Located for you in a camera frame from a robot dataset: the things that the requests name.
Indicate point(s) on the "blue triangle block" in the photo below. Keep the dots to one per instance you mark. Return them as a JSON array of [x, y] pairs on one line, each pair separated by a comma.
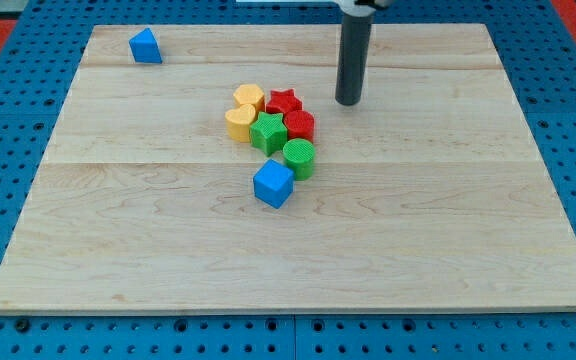
[[144, 47]]

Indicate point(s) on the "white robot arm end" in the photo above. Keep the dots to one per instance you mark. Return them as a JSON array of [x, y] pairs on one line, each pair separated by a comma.
[[362, 8]]

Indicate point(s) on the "red cylinder block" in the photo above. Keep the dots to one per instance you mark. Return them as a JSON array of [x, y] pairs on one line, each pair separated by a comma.
[[300, 124]]

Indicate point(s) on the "green cylinder block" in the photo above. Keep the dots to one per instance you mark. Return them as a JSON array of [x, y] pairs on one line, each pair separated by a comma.
[[299, 155]]

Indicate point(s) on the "red star block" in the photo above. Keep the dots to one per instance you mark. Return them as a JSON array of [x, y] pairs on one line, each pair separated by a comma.
[[283, 101]]

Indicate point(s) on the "blue cube block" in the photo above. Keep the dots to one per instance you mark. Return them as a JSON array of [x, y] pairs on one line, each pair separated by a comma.
[[273, 183]]

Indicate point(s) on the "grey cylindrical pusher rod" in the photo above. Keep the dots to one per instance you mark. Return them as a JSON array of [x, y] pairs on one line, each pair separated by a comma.
[[352, 59]]

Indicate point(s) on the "yellow heart block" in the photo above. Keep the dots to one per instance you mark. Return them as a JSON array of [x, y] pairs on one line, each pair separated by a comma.
[[238, 122]]

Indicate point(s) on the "light wooden board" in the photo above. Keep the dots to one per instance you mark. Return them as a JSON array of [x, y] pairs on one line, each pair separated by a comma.
[[428, 196]]

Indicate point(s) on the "green star block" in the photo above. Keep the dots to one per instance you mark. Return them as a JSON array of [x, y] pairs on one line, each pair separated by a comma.
[[268, 133]]

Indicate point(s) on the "yellow hexagon block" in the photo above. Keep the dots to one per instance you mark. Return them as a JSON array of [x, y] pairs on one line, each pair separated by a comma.
[[249, 94]]

